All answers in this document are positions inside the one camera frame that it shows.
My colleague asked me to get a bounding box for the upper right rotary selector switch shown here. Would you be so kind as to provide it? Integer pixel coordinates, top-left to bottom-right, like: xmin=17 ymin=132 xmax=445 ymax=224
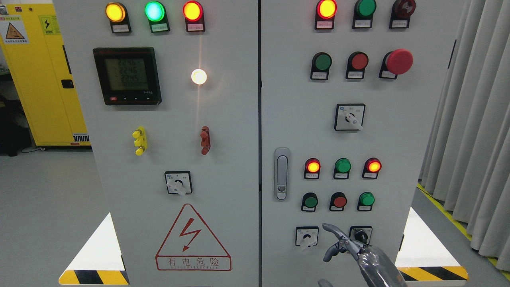
xmin=334 ymin=104 xmax=366 ymax=131

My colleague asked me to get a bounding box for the green indicator lamp middle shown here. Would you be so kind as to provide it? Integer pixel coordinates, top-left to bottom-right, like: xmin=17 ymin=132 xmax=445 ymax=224
xmin=333 ymin=158 xmax=352 ymax=180

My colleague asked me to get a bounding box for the green indicator lamp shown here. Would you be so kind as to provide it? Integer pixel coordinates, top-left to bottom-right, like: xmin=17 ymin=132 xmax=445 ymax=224
xmin=144 ymin=1 xmax=171 ymax=33
xmin=333 ymin=158 xmax=352 ymax=180
xmin=352 ymin=0 xmax=377 ymax=29

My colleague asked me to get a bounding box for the green push button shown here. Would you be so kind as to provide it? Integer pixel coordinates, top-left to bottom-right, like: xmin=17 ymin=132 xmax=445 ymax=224
xmin=310 ymin=51 xmax=333 ymax=81
xmin=301 ymin=192 xmax=318 ymax=212
xmin=357 ymin=191 xmax=375 ymax=211

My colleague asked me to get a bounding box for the red indicator lamp top left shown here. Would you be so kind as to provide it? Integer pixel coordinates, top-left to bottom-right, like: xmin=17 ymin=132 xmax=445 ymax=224
xmin=182 ymin=0 xmax=206 ymax=32

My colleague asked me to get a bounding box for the grey curtain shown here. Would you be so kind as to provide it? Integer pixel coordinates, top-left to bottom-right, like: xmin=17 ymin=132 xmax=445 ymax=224
xmin=420 ymin=0 xmax=510 ymax=272

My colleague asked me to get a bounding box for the red push button upper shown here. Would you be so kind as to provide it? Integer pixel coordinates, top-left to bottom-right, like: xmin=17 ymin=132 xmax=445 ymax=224
xmin=345 ymin=51 xmax=369 ymax=80

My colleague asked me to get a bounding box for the red indicator lamp top right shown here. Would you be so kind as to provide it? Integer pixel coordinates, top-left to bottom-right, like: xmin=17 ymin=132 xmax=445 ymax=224
xmin=314 ymin=0 xmax=337 ymax=30

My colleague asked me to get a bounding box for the black key selector switch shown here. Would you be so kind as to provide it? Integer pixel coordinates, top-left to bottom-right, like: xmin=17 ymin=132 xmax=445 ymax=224
xmin=349 ymin=226 xmax=373 ymax=244

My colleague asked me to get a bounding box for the red emergency stop mushroom button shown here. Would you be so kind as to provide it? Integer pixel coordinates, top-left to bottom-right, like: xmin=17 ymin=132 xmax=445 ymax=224
xmin=379 ymin=49 xmax=414 ymax=80

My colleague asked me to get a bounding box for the lower left rotary selector switch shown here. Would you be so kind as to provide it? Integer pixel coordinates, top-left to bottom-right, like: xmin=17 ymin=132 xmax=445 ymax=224
xmin=295 ymin=226 xmax=319 ymax=252

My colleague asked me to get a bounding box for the red push button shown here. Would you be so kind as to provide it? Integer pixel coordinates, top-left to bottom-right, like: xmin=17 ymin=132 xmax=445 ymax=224
xmin=329 ymin=192 xmax=347 ymax=211
xmin=345 ymin=51 xmax=369 ymax=80

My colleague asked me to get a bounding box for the red indicator lamp middle right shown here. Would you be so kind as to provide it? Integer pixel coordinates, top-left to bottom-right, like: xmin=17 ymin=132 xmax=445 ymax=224
xmin=362 ymin=157 xmax=381 ymax=179

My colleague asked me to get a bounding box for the green push button lower left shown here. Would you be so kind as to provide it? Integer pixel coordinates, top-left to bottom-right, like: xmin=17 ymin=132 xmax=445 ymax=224
xmin=301 ymin=192 xmax=318 ymax=212

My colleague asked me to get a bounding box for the yellow safety storage cabinet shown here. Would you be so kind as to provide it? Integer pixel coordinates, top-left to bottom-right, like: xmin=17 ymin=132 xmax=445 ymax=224
xmin=1 ymin=0 xmax=90 ymax=148

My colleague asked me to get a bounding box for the grey electrical control cabinet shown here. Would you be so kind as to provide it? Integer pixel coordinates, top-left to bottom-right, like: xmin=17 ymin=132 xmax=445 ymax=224
xmin=53 ymin=0 xmax=467 ymax=287

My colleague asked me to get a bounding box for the green push button lower right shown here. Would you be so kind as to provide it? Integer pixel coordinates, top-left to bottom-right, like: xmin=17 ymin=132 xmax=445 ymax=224
xmin=357 ymin=191 xmax=375 ymax=211

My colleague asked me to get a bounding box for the red indicator lamp middle left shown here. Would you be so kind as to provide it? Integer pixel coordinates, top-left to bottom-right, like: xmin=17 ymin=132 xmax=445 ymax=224
xmin=304 ymin=158 xmax=321 ymax=180

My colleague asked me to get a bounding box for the left panel rotary selector switch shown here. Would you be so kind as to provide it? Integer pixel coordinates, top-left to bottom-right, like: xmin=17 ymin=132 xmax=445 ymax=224
xmin=164 ymin=171 xmax=193 ymax=196

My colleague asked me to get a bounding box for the white lit indicator lamp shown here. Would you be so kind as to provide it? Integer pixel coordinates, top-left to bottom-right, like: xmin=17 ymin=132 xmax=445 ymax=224
xmin=190 ymin=69 xmax=208 ymax=85

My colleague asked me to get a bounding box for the red push button lower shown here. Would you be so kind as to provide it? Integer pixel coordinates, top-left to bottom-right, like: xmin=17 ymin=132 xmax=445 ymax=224
xmin=329 ymin=192 xmax=347 ymax=211

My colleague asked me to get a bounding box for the yellow indicator lamp top left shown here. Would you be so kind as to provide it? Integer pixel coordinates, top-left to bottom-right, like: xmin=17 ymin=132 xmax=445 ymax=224
xmin=105 ymin=2 xmax=131 ymax=34

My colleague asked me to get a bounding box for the dark red buzzer lamp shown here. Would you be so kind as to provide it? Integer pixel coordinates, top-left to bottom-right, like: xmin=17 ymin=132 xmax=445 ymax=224
xmin=388 ymin=0 xmax=416 ymax=29

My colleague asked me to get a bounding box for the green indicator lamp top left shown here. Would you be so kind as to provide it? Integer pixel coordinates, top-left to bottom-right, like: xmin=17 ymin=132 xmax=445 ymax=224
xmin=144 ymin=1 xmax=171 ymax=33

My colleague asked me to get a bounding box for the silver cabinet door handle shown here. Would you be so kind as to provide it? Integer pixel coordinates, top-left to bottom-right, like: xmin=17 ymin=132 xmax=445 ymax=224
xmin=273 ymin=147 xmax=291 ymax=201

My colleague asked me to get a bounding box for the red electric hazard warning sticker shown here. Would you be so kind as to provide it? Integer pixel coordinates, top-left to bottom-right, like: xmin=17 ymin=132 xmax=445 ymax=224
xmin=155 ymin=203 xmax=232 ymax=271

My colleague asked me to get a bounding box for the green push button upper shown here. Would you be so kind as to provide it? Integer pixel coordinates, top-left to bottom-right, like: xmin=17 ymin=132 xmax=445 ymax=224
xmin=310 ymin=51 xmax=333 ymax=81

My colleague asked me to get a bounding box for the red indicator lamp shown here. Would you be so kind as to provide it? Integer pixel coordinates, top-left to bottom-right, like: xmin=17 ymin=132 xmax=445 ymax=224
xmin=182 ymin=0 xmax=206 ymax=32
xmin=314 ymin=0 xmax=337 ymax=30
xmin=304 ymin=158 xmax=321 ymax=180
xmin=362 ymin=157 xmax=381 ymax=179

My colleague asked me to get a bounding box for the green indicator lamp top right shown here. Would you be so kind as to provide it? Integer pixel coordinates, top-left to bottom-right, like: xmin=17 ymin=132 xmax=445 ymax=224
xmin=352 ymin=0 xmax=377 ymax=29

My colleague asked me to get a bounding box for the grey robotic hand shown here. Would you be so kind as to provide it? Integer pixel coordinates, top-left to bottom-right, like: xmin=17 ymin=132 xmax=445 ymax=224
xmin=322 ymin=223 xmax=408 ymax=287

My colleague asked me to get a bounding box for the black digital power meter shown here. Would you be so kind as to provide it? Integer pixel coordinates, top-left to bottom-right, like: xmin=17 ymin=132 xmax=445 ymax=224
xmin=93 ymin=47 xmax=162 ymax=106

